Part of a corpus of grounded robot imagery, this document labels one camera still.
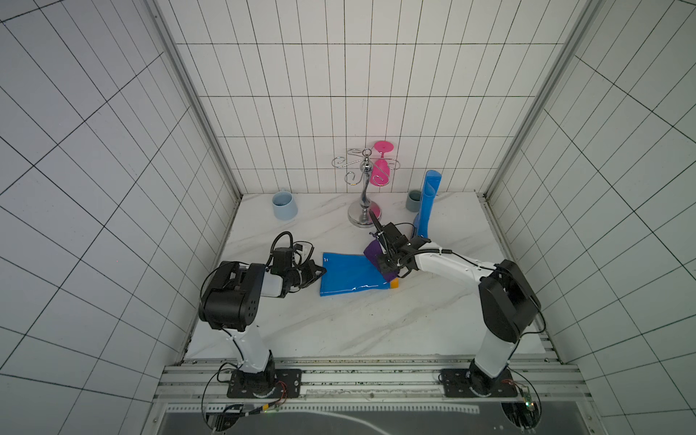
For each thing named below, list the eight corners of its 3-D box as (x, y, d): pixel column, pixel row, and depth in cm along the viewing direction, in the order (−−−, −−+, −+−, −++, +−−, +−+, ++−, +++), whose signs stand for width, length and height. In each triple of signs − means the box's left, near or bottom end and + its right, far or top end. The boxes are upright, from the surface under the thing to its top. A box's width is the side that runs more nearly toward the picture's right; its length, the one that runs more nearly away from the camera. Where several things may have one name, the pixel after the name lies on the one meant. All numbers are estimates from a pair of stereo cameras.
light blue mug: (273, 220, 113) (269, 209, 107) (278, 200, 121) (275, 188, 115) (296, 220, 113) (293, 209, 107) (299, 200, 121) (296, 188, 115)
